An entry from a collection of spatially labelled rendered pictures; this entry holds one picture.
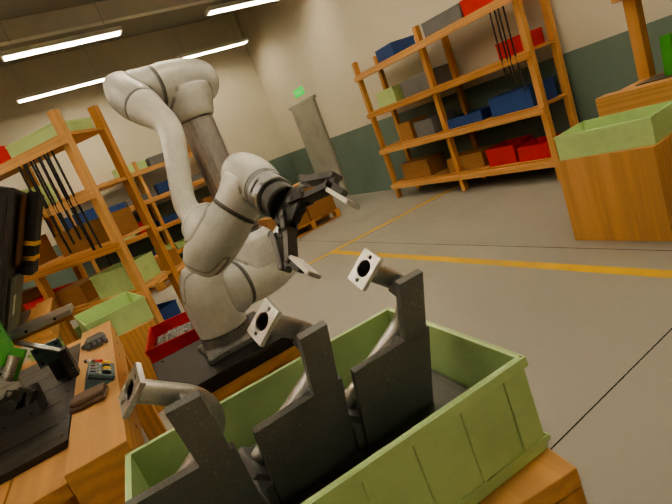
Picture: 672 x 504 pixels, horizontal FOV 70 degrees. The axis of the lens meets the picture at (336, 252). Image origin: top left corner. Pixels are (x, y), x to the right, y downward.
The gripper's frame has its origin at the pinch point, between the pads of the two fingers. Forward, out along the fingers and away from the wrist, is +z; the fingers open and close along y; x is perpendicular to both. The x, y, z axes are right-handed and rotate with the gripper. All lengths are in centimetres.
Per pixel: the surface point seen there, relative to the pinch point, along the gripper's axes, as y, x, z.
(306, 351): -13.2, -8.0, 16.4
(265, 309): -10.8, -13.8, 11.3
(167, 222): -238, 348, -873
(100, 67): -28, 158, -1056
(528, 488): -16.9, 24.4, 38.8
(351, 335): -19.3, 25.7, -7.4
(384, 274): 0.3, 0.9, 13.7
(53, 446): -84, -8, -46
